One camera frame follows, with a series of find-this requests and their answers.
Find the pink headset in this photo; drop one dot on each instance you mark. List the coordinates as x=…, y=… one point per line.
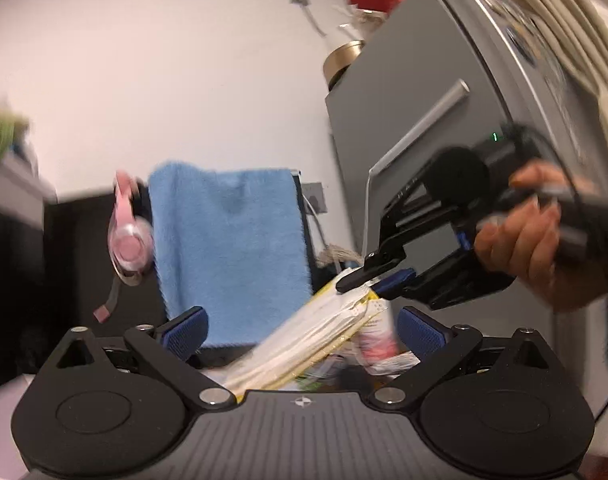
x=129, y=245

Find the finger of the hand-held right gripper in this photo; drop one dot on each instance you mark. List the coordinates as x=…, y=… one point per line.
x=383, y=255
x=393, y=280

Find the white yellow plastic bag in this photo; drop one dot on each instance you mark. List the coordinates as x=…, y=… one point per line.
x=309, y=335

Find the white lotion pump bottle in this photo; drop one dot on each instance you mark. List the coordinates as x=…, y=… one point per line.
x=378, y=345

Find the white storage box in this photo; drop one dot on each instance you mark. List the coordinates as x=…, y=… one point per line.
x=19, y=190

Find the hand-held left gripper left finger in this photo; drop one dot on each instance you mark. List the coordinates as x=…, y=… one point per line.
x=189, y=330

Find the black computer monitor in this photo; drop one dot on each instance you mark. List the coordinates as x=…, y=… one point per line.
x=79, y=260

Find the person's right hand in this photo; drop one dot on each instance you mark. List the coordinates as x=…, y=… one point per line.
x=523, y=245

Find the gold lidded jar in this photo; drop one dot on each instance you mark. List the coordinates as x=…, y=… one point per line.
x=341, y=60

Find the blue towel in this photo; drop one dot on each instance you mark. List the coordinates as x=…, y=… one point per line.
x=224, y=240

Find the beige curtain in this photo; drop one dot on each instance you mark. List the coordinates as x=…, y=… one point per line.
x=558, y=0

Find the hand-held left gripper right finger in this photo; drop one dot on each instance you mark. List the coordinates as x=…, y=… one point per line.
x=418, y=332

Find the grey wall socket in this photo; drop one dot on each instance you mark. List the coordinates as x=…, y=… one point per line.
x=315, y=197

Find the grey refrigerator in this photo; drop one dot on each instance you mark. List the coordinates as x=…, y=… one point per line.
x=383, y=110

